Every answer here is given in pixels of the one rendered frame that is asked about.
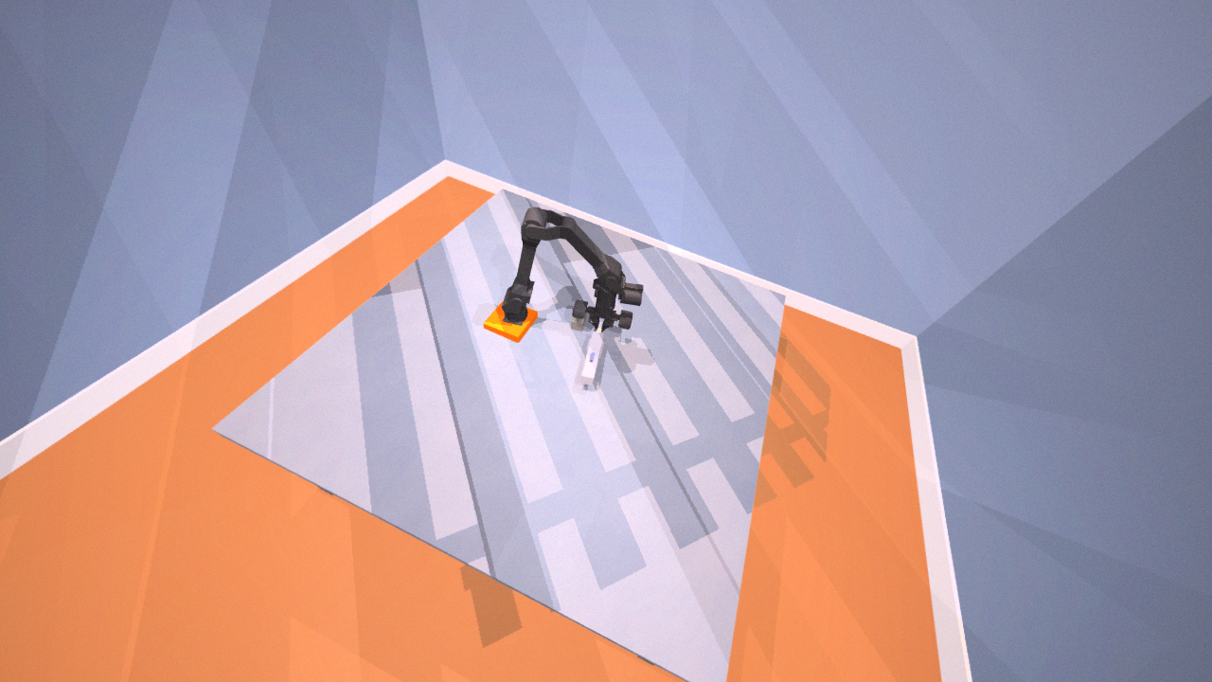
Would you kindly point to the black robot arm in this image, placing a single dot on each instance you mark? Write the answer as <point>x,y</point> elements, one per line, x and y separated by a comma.
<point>610,279</point>

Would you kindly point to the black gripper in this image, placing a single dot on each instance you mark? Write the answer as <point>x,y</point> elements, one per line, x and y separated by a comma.
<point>606,312</point>

